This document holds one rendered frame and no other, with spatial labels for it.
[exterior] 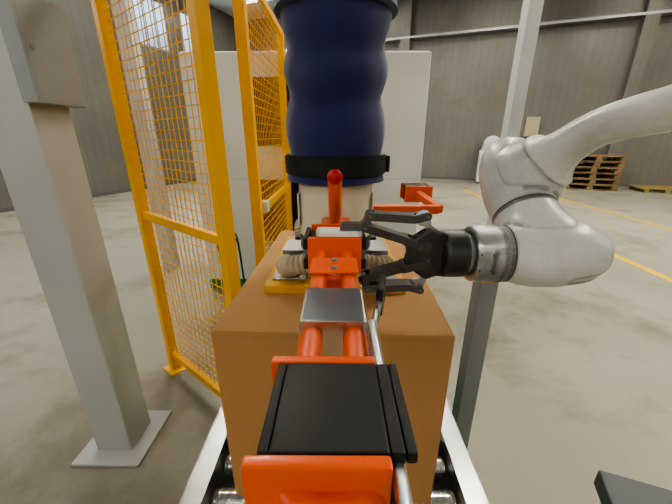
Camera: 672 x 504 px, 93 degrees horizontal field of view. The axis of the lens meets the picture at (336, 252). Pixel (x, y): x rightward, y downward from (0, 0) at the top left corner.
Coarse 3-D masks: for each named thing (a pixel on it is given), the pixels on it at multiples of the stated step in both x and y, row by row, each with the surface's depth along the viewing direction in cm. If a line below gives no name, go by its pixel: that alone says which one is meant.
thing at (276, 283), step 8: (272, 272) 70; (272, 280) 67; (280, 280) 67; (288, 280) 67; (296, 280) 67; (304, 280) 67; (264, 288) 65; (272, 288) 64; (280, 288) 64; (288, 288) 64; (296, 288) 64; (304, 288) 64
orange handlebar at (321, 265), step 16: (416, 192) 99; (384, 208) 79; (400, 208) 79; (416, 208) 79; (432, 208) 79; (320, 256) 46; (352, 256) 46; (320, 272) 40; (336, 272) 40; (352, 272) 40; (304, 336) 28; (320, 336) 29; (352, 336) 28; (304, 352) 26; (320, 352) 27; (352, 352) 26; (368, 352) 27; (288, 496) 16; (304, 496) 15; (320, 496) 15; (336, 496) 15; (352, 496) 15; (368, 496) 15
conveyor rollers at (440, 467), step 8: (440, 456) 88; (440, 464) 86; (232, 472) 86; (440, 472) 85; (224, 488) 80; (232, 488) 80; (216, 496) 78; (224, 496) 78; (232, 496) 78; (240, 496) 78; (432, 496) 78; (440, 496) 78; (448, 496) 78
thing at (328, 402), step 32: (288, 384) 20; (320, 384) 20; (352, 384) 20; (288, 416) 18; (320, 416) 18; (352, 416) 18; (384, 416) 18; (288, 448) 16; (320, 448) 16; (352, 448) 16; (384, 448) 16; (256, 480) 16; (288, 480) 16; (320, 480) 15; (352, 480) 15; (384, 480) 15
